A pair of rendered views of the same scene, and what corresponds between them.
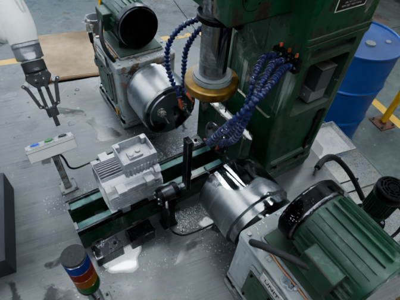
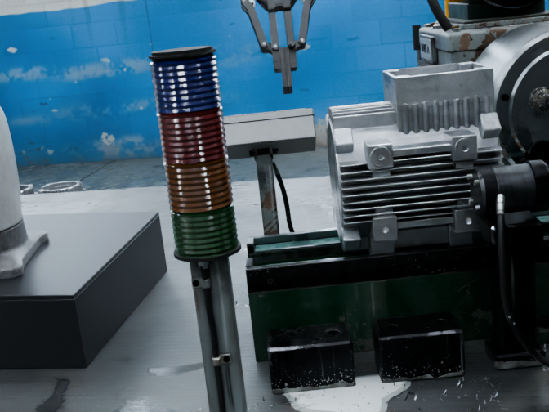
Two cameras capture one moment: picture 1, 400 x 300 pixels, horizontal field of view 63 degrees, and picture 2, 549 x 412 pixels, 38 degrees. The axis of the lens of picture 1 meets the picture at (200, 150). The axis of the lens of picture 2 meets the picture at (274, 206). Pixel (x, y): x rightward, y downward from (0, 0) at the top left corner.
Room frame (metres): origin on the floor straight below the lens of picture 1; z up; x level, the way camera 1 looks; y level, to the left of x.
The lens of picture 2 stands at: (-0.23, -0.20, 1.25)
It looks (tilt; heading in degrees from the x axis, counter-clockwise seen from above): 15 degrees down; 36
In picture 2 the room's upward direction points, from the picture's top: 6 degrees counter-clockwise
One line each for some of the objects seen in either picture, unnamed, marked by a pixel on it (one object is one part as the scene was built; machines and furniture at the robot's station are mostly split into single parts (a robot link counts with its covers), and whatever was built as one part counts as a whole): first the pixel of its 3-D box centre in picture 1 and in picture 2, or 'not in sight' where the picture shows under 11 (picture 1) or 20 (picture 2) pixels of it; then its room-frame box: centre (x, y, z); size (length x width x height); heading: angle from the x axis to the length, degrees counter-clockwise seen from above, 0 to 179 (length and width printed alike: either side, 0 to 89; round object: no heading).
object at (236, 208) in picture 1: (249, 206); not in sight; (0.59, -0.18, 1.04); 0.41 x 0.25 x 0.25; 36
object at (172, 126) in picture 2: (80, 268); (192, 133); (0.30, 0.28, 1.14); 0.06 x 0.06 x 0.04
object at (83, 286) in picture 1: (83, 274); (198, 181); (0.30, 0.28, 1.10); 0.06 x 0.06 x 0.04
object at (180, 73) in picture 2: (75, 261); (185, 83); (0.30, 0.28, 1.19); 0.06 x 0.06 x 0.04
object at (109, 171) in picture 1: (127, 176); (409, 172); (0.69, 0.25, 1.02); 0.20 x 0.19 x 0.19; 126
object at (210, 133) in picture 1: (215, 138); not in sight; (0.92, -0.06, 1.02); 0.15 x 0.02 x 0.15; 36
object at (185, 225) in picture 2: (87, 280); (204, 227); (0.30, 0.28, 1.05); 0.06 x 0.06 x 0.04
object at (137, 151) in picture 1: (135, 155); (436, 97); (0.71, 0.22, 1.11); 0.12 x 0.11 x 0.07; 126
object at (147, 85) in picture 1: (155, 91); (540, 97); (1.15, 0.22, 1.04); 0.37 x 0.25 x 0.25; 36
